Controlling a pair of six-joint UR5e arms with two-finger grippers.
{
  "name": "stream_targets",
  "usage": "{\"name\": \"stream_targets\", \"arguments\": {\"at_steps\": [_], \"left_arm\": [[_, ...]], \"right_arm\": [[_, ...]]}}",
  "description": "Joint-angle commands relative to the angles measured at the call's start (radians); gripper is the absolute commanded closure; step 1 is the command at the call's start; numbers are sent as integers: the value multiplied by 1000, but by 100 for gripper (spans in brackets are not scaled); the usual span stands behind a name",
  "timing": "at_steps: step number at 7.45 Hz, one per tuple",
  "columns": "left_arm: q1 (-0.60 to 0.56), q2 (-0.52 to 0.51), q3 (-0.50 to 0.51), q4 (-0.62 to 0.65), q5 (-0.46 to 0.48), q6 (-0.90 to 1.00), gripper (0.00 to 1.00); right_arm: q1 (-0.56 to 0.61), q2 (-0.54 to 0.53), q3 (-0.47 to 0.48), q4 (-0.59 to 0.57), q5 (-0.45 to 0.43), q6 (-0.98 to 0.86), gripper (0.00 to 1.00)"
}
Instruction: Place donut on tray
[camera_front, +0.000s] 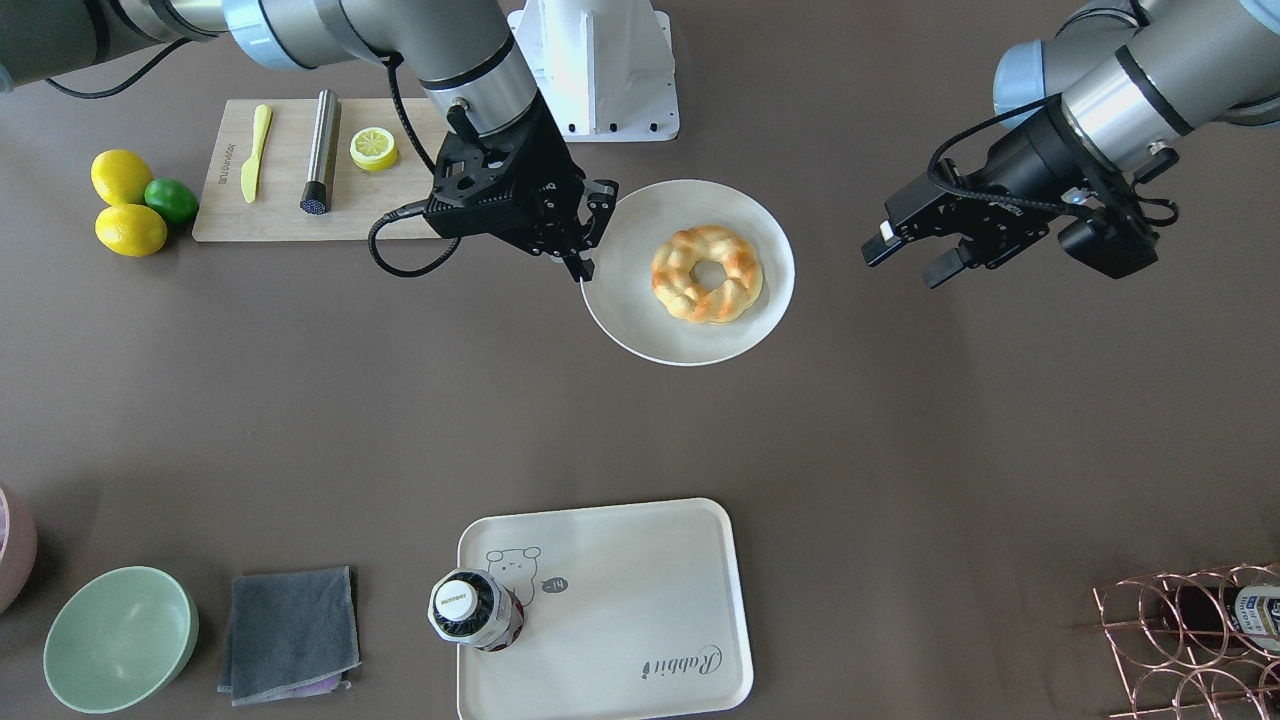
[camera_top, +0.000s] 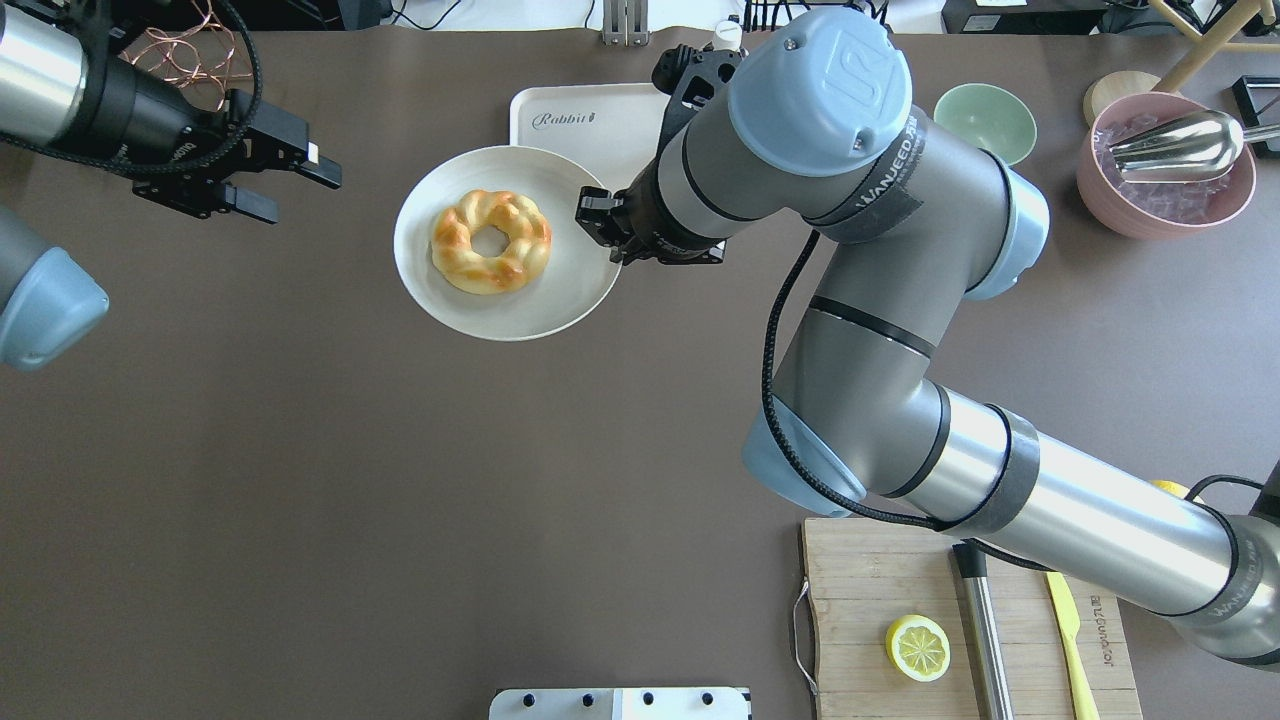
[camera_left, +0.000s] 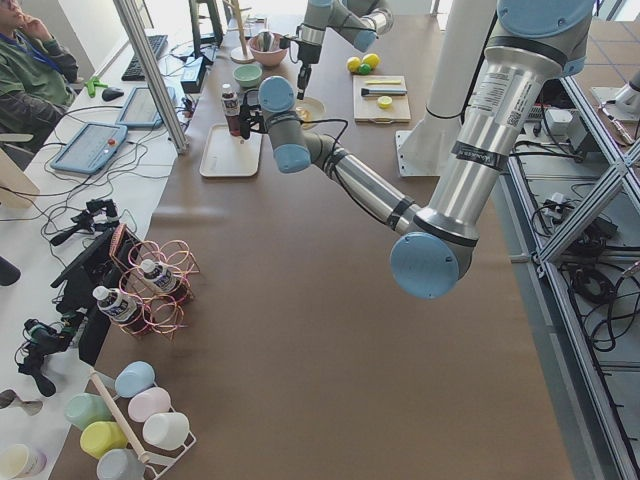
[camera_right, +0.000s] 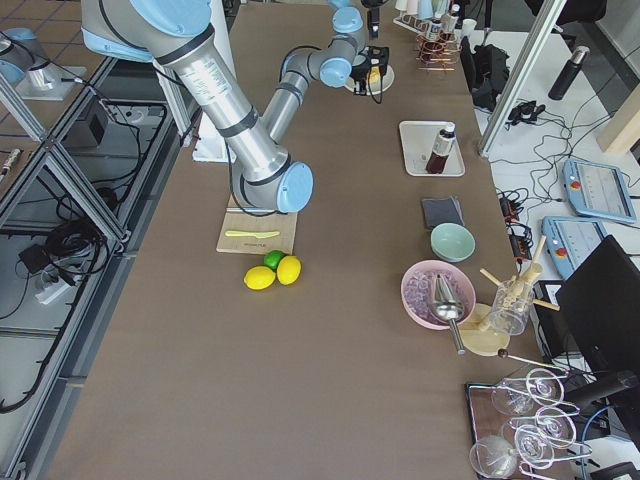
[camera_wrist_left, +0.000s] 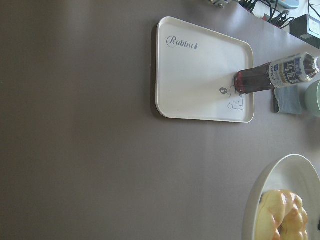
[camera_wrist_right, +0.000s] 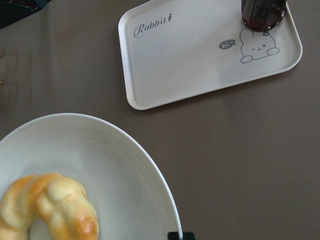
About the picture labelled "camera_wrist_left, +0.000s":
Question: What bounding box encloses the white round plate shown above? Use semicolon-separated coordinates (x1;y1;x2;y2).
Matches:
241;154;320;240

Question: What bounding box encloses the cream rabbit tray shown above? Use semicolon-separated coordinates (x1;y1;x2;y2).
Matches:
155;16;255;123

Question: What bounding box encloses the tea bottle on tray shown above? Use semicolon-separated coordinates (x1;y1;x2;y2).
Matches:
233;52;320;95

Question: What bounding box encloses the twisted glazed donut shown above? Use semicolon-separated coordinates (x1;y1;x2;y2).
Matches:
254;189;309;240

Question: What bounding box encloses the grey folded cloth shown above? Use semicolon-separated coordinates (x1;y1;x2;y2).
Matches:
273;85;302;115

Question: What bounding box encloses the mint green bowl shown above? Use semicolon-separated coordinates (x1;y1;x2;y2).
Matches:
304;80;320;118

